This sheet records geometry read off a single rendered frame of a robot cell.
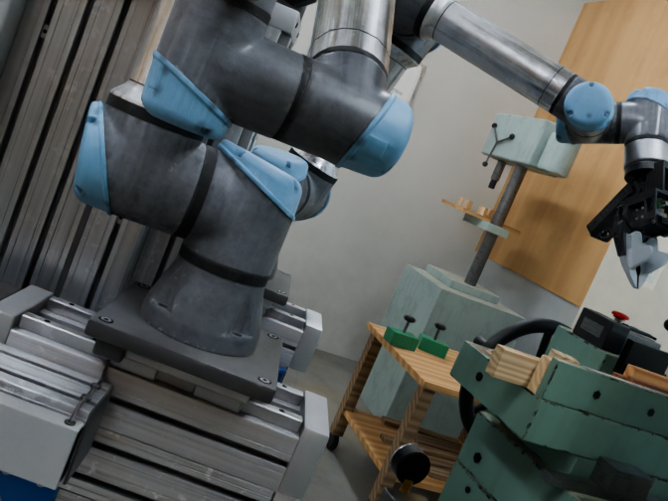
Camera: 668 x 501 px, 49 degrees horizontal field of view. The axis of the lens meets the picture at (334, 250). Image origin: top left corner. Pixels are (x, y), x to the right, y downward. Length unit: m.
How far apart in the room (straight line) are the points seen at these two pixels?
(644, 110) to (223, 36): 0.95
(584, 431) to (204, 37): 0.72
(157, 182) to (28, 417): 0.28
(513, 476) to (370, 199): 3.12
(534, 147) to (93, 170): 2.78
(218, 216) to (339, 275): 3.34
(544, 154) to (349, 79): 2.79
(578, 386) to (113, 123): 0.66
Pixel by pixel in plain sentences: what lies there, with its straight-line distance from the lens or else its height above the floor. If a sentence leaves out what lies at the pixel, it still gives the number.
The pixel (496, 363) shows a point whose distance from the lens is 0.98.
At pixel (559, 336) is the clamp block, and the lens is 1.35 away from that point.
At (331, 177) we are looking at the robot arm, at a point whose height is 1.04.
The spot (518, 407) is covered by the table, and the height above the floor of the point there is 0.87.
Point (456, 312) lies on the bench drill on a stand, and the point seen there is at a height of 0.62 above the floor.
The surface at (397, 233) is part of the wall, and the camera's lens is 4.23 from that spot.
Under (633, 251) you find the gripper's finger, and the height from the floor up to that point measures 1.13.
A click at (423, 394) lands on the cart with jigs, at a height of 0.48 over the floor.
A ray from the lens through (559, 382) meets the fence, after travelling 1.00.
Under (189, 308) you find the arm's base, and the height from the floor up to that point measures 0.86.
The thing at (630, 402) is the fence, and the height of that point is 0.93.
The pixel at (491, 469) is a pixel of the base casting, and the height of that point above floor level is 0.74.
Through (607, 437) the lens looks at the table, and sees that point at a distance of 1.09.
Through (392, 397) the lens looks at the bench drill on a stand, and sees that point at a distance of 3.48.
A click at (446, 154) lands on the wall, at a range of 4.26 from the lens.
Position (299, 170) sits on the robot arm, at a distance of 1.37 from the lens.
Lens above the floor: 1.09
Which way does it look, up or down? 7 degrees down
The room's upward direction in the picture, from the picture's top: 23 degrees clockwise
